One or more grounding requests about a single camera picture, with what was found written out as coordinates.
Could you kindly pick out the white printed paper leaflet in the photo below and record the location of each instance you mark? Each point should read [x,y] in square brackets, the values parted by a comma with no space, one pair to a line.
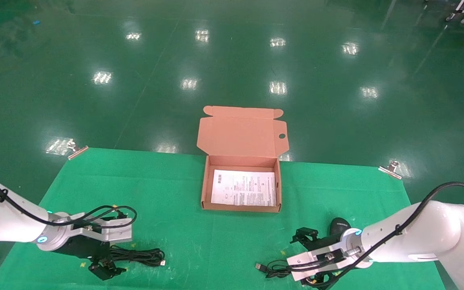
[243,188]

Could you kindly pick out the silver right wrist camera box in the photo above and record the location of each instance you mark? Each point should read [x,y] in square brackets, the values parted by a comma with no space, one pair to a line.
[302,257]

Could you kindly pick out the metal cloth clip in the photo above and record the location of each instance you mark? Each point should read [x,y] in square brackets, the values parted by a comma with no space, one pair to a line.
[78,152]
[391,170]

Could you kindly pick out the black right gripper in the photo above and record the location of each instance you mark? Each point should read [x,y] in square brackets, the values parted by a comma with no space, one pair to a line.
[326,242]

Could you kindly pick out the orange cardboard box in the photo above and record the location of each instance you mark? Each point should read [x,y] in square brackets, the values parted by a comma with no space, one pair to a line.
[240,137]

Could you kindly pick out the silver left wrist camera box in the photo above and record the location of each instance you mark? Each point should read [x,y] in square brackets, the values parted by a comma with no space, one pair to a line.
[115,233]

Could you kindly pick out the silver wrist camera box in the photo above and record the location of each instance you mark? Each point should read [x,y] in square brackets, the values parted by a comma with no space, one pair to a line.
[115,233]
[302,257]

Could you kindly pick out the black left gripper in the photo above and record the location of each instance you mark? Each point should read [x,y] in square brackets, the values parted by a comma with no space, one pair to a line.
[83,247]

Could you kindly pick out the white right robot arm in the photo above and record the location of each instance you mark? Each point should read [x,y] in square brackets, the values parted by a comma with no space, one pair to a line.
[417,233]

